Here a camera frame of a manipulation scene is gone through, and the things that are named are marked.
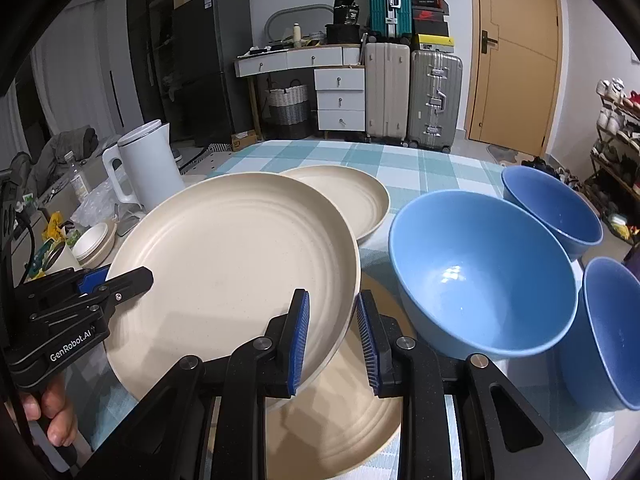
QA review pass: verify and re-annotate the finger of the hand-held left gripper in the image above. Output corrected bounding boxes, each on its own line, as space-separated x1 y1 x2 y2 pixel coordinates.
27 266 153 333
17 266 111 307

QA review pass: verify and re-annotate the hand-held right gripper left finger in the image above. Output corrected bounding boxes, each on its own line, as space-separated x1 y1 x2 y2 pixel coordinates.
85 289 311 480

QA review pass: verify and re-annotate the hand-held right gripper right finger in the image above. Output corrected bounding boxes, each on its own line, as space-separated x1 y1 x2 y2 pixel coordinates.
354 290 591 480

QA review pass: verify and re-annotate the large cream plate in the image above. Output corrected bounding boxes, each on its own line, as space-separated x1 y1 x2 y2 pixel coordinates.
279 165 391 246
104 172 362 413
260 280 418 473

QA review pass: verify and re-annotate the blue bowl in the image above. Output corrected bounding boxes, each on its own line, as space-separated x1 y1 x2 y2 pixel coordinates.
388 189 580 361
557 256 640 413
501 165 605 261

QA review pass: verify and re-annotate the person's left hand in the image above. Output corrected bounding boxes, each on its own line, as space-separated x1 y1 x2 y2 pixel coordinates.
22 375 78 446

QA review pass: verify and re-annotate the small cream bowl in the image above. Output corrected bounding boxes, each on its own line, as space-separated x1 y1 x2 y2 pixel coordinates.
71 221 118 269

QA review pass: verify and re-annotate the white cup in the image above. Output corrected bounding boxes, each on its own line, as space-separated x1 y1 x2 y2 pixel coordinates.
49 244 82 275

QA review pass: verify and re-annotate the yellow snack wrapper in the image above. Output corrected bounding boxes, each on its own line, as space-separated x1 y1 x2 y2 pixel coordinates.
42 212 68 243

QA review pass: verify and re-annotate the clear plastic bottle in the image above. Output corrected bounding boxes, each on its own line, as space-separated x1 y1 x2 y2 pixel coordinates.
67 160 91 202

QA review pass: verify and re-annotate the white electric kettle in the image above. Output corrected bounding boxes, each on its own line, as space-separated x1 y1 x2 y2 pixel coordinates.
101 120 186 216

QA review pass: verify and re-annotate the grey jacket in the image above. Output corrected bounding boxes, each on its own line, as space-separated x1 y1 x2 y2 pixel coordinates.
27 127 101 196

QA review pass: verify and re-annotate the small cardboard box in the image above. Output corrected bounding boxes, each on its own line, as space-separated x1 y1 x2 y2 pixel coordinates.
231 130 261 152

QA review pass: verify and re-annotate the checked tablecloth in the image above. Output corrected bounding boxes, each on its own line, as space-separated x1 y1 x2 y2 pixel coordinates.
65 140 640 480

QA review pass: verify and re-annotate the white wardrobe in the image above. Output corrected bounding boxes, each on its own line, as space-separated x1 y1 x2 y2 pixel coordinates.
31 5 128 138

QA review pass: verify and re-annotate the woven laundry basket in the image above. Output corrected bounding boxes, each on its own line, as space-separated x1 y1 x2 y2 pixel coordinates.
265 84 312 140

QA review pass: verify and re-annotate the dark grey fridge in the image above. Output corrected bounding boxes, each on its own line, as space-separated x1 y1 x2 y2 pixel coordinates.
172 0 253 148

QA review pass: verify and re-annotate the grey doormat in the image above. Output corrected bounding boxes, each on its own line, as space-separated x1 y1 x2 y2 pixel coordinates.
487 144 521 167

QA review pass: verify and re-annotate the dark tall cabinet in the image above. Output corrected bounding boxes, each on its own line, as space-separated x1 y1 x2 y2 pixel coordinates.
125 0 176 136

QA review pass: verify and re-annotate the white dressing table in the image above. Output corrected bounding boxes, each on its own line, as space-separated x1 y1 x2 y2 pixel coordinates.
235 42 368 138

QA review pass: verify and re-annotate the silver suitcase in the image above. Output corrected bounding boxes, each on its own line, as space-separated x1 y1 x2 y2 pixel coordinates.
406 49 463 153

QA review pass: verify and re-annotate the beige suitcase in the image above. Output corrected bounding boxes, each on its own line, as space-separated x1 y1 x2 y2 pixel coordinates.
364 40 411 143

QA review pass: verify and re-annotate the white trash bin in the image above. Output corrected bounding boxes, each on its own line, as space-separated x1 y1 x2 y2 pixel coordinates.
605 212 636 246

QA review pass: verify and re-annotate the oval grey mirror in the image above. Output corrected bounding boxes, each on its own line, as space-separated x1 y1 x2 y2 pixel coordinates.
264 4 335 43

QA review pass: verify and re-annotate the yellow and black shoe box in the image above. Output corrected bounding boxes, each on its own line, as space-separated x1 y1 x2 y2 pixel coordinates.
411 34 457 52

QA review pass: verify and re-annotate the wooden door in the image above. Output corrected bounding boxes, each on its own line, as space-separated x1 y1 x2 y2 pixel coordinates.
465 0 560 153

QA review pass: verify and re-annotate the wooden shoe rack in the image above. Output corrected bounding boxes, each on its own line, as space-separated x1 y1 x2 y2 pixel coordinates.
590 77 640 246

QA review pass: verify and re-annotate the black printed box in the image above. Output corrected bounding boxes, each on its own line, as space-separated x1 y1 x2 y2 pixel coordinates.
334 0 362 26

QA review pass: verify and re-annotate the teal suitcase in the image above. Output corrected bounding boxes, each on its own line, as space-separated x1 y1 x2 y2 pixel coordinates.
368 0 412 41

